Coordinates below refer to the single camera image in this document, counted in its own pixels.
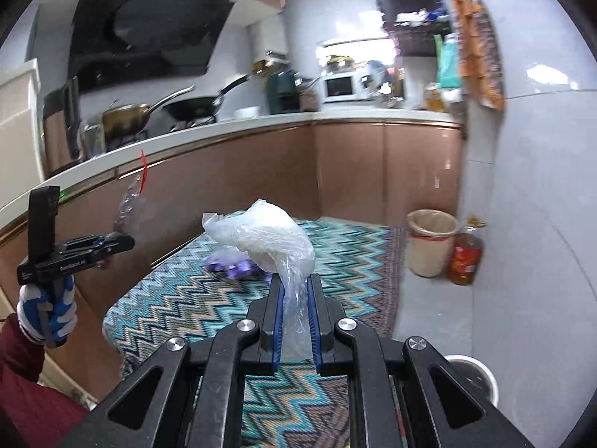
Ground dark green appliance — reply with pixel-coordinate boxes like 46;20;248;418
265;70;300;114

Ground white refrigerator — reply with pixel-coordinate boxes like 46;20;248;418
0;58;48;212

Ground black frying pan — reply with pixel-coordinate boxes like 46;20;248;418
163;73;253;122

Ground small yellow bottle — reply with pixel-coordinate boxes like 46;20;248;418
424;83;445;113

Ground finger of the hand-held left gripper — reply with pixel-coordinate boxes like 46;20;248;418
60;234;136;267

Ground black range hood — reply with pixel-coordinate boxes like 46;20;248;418
68;0;240;95

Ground person's left hand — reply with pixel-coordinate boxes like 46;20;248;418
16;274;78;344

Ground amber cooking oil bottle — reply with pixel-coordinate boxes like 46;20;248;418
448;217;485;286

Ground clear wrapper with red strip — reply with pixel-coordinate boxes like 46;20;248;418
114;148;153;243

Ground beige trash bin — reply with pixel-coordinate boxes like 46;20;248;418
407;209;460;277

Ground zigzag patterned blanket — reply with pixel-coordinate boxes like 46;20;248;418
103;218;407;448

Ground brown rice cooker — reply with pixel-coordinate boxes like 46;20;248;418
42;77;85;176

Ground orange patterned hanging cloth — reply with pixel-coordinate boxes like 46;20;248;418
443;0;507;112

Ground purple plastic bag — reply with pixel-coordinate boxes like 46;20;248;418
205;247;272;283

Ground brown kitchen base cabinets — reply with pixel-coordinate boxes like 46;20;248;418
0;119;467;407

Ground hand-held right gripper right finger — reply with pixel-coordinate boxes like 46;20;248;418
308;273;535;448

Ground golden pan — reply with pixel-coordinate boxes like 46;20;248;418
100;85;196;143

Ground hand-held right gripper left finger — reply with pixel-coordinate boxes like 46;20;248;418
60;274;286;448

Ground teal hanging bag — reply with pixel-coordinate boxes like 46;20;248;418
435;35;463;90

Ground dark storage rack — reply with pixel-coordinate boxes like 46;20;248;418
371;0;454;57

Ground white bowl on floor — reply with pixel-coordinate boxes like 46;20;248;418
443;355;500;407

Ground person's left forearm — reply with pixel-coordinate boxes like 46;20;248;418
0;312;90;448

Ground white microwave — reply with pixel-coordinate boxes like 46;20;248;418
323;73;369;104

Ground clear plastic bag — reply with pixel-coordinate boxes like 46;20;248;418
202;199;317;361

